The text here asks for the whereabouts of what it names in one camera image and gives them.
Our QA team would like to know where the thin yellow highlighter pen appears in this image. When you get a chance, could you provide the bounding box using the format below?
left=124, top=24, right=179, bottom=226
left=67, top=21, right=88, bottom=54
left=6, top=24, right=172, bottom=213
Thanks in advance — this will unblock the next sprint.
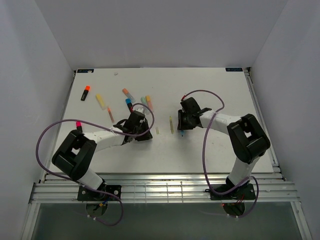
left=169, top=116, right=174, bottom=134

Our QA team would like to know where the pastel green highlighter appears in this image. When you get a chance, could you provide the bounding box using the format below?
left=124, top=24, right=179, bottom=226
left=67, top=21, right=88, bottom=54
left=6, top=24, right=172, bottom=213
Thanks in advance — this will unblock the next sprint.
left=140, top=96, right=149, bottom=115

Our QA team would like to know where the pastel orange highlighter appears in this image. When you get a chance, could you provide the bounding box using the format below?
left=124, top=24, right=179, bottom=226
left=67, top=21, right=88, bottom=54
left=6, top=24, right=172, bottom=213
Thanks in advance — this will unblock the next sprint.
left=145, top=95, right=154, bottom=112

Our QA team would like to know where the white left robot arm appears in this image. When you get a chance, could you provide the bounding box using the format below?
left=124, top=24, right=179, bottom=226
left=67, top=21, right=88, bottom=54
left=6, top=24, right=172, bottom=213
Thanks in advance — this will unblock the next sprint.
left=51, top=110, right=153, bottom=200

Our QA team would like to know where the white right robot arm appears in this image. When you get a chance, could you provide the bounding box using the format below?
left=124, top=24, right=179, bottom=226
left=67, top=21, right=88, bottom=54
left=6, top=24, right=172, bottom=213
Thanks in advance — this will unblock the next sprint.
left=177, top=97, right=271, bottom=199

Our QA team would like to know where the thin orange pen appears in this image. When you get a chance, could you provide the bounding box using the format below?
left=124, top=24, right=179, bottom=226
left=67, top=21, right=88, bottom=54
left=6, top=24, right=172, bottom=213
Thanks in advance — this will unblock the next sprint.
left=107, top=106, right=115, bottom=123

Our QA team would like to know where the black blue-capped highlighter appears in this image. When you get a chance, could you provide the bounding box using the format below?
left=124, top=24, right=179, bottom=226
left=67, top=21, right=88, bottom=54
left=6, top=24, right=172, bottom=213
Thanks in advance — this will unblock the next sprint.
left=125, top=98, right=133, bottom=113

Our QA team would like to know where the orange-capped clear highlighter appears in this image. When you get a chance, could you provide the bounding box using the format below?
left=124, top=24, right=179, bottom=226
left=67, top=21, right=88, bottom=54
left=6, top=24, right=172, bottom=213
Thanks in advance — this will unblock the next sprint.
left=122, top=88, right=136, bottom=103

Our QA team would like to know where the pale yellow highlighter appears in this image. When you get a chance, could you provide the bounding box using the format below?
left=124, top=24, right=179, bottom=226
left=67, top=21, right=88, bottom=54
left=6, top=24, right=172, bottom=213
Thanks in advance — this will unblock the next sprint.
left=95, top=93, right=106, bottom=110

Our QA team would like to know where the black pink-capped highlighter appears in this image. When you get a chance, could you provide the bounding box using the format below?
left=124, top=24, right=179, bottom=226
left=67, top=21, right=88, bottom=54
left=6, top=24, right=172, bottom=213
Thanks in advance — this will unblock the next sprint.
left=75, top=121, right=83, bottom=132

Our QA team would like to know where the black orange-capped highlighter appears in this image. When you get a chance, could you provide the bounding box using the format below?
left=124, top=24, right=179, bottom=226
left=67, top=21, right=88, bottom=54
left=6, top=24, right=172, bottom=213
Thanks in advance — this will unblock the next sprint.
left=80, top=85, right=91, bottom=101

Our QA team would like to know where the blue label sticker right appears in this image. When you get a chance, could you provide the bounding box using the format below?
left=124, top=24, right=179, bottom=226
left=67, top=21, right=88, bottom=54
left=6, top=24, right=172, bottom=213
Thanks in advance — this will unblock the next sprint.
left=225, top=67, right=243, bottom=72

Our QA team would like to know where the blue label sticker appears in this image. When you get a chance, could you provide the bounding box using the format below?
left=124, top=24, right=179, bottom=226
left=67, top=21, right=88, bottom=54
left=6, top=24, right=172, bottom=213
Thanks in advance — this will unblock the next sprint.
left=76, top=68, right=94, bottom=74
left=225, top=67, right=243, bottom=72

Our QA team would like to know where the blue label sticker left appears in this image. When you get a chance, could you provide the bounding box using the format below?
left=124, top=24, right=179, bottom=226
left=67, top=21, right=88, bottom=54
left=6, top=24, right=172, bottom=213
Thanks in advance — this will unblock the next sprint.
left=76, top=68, right=94, bottom=74

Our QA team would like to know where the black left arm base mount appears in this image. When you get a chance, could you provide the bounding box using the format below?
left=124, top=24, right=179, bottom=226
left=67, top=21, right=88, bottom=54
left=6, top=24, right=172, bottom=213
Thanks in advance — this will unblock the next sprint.
left=76, top=183, right=122, bottom=202

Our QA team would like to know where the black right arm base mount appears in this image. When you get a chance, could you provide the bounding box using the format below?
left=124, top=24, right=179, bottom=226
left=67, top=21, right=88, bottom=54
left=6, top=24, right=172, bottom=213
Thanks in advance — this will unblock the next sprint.
left=205, top=178, right=256, bottom=201

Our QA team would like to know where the aluminium table rail frame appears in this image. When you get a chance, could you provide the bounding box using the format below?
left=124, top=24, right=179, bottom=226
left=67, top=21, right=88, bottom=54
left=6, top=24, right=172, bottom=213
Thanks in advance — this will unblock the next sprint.
left=29, top=172, right=300, bottom=204

